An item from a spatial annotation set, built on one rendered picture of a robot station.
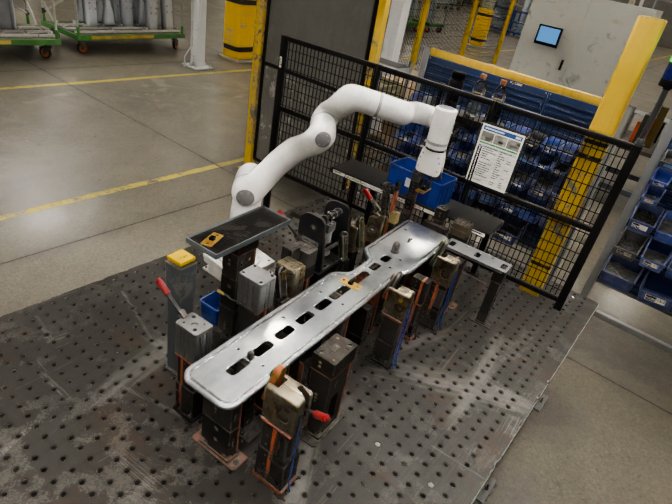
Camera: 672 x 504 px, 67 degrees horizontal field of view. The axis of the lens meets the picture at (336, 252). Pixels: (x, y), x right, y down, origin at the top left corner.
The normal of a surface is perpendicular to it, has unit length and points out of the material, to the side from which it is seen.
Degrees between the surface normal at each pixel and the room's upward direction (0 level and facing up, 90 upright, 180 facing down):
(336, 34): 91
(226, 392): 0
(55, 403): 0
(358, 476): 0
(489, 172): 90
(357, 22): 90
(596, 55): 90
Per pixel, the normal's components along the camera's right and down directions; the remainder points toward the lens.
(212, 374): 0.17, -0.84
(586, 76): -0.62, 0.31
